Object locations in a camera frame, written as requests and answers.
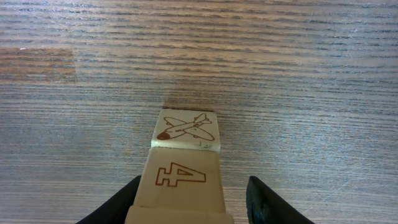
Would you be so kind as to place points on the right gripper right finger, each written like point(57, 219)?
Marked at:
point(264, 206)

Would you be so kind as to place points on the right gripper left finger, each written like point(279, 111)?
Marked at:
point(114, 210)

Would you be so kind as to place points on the blue L block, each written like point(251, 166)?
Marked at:
point(183, 179)

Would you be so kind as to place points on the wooden block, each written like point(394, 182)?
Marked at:
point(187, 129)

